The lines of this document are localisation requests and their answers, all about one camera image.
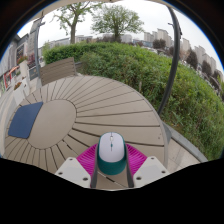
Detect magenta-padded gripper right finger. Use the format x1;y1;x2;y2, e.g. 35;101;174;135
123;143;171;189

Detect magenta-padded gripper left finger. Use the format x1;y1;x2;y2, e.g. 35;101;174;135
54;143;100;189

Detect white and teal computer mouse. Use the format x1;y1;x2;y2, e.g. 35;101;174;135
96;131;128;176

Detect blue mouse pad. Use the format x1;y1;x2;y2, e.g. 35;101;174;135
7;101;44;140

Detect white planter box with flowers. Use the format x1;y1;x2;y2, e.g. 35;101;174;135
12;81;28;106
18;56;31;81

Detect wooden slatted chair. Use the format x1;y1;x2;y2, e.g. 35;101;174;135
39;56;78;87

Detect green hedge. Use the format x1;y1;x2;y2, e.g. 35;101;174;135
43;41;224;161

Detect dark curved umbrella pole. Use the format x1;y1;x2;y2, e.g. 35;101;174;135
157;6;183;116

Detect distant apartment buildings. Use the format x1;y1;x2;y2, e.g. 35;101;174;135
46;28;223;81

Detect grey storefront building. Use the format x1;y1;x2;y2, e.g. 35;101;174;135
0;33;30;94

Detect tall grey sign pillar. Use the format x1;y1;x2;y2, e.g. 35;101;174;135
27;16;46;81

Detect sparse tree with thick trunk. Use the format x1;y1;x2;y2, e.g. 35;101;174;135
53;2;101;45

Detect leafy round tree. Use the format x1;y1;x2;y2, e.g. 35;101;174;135
90;3;145;43

